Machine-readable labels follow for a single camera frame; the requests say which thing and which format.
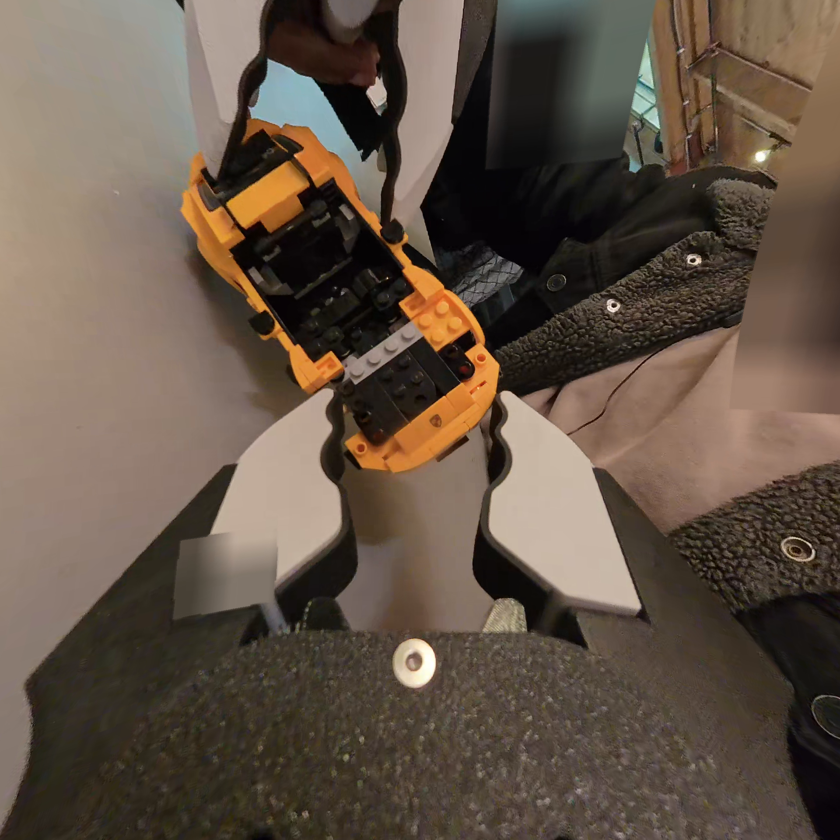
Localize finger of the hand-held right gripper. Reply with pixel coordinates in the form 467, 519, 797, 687
374, 0, 472, 262
184, 0, 277, 190

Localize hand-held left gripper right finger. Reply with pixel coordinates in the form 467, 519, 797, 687
472, 391, 644, 618

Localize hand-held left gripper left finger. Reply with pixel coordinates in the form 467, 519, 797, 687
211, 392, 359, 631

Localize orange lego car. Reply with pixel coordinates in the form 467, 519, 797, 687
180, 119, 501, 473

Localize person's right hand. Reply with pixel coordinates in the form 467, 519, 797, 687
268, 18, 383, 88

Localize black mesh fabric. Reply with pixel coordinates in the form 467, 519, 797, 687
443, 241, 526, 306

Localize black fleece-lined jacket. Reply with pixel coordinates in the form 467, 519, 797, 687
423, 157, 840, 815

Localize wooden roof beams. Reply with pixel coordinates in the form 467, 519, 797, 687
653, 0, 821, 175

